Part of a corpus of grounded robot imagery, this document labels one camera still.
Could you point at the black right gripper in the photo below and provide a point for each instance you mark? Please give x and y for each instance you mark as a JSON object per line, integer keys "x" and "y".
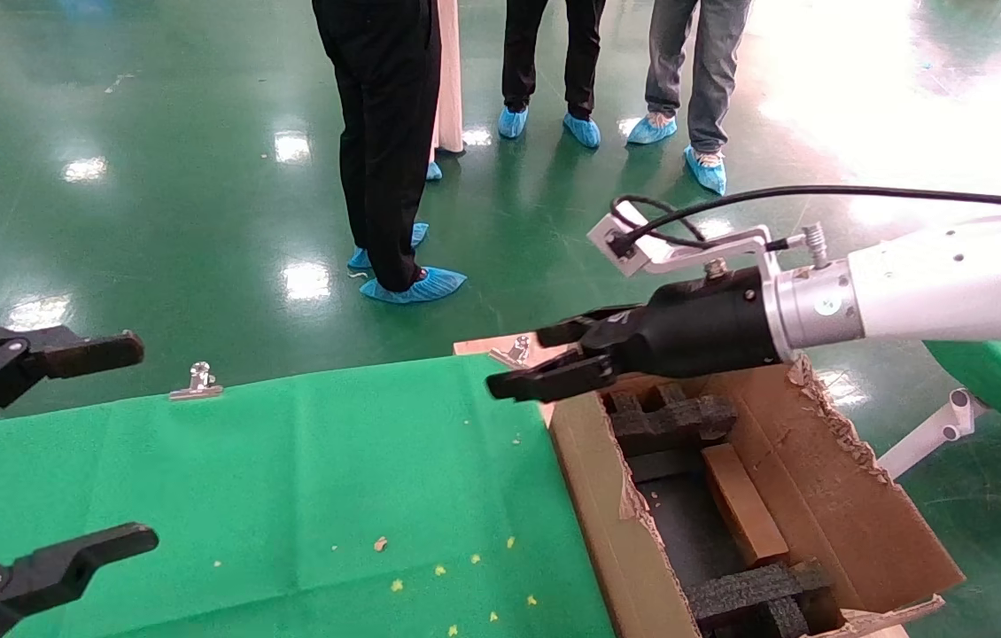
{"x": 704, "y": 328}

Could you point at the small brown cardboard box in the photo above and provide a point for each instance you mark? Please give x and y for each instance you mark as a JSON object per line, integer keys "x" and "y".
{"x": 744, "y": 505}

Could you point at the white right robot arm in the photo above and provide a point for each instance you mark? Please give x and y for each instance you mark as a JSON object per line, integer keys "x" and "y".
{"x": 952, "y": 283}

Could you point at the large open cardboard carton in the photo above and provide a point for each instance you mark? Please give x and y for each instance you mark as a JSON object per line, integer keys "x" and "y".
{"x": 828, "y": 496}

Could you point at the metal binder clip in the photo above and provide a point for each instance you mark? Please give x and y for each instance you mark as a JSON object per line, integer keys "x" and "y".
{"x": 197, "y": 385}
{"x": 514, "y": 352}

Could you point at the black foam insert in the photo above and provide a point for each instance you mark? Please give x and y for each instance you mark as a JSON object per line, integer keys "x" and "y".
{"x": 748, "y": 592}
{"x": 669, "y": 421}

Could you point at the blue shoe cover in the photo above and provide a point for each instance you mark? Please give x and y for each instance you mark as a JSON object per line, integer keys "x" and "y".
{"x": 434, "y": 172}
{"x": 421, "y": 285}
{"x": 359, "y": 260}
{"x": 512, "y": 122}
{"x": 707, "y": 173}
{"x": 582, "y": 131}
{"x": 651, "y": 131}

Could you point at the large green table cloth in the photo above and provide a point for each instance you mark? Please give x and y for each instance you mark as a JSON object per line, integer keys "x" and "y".
{"x": 288, "y": 478}

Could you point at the person in wide black trousers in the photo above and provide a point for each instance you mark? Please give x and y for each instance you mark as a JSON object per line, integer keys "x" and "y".
{"x": 385, "y": 133}

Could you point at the person in pale pink trousers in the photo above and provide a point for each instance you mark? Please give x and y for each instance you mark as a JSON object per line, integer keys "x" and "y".
{"x": 450, "y": 80}

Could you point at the person in slim black trousers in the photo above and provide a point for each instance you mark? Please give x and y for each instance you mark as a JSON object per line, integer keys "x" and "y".
{"x": 523, "y": 53}

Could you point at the person in grey jeans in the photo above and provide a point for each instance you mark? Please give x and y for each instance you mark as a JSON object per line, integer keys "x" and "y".
{"x": 713, "y": 71}

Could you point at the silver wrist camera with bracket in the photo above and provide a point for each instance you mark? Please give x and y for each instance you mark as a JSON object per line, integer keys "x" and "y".
{"x": 620, "y": 239}

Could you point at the white metal table frame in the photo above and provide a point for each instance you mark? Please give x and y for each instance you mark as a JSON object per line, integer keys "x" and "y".
{"x": 935, "y": 431}

